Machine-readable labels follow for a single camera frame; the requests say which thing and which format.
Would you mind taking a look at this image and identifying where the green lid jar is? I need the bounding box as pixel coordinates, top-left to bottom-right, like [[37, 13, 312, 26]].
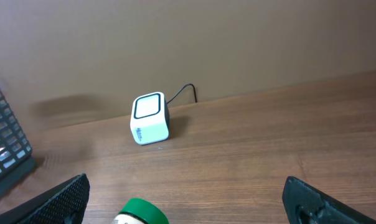
[[111, 198, 169, 224]]

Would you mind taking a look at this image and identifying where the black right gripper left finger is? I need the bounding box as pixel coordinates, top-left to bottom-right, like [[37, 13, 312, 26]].
[[0, 174, 90, 224]]

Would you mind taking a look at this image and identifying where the white barcode scanner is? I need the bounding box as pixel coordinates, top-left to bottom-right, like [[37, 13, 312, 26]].
[[130, 91, 170, 145]]

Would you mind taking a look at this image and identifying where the black scanner cable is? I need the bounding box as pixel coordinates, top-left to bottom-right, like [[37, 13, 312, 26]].
[[166, 83, 198, 105]]

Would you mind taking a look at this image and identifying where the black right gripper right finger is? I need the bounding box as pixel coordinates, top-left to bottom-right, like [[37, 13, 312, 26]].
[[282, 176, 376, 224]]

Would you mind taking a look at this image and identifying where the grey plastic mesh basket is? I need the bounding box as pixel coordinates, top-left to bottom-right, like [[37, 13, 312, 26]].
[[0, 88, 36, 198]]

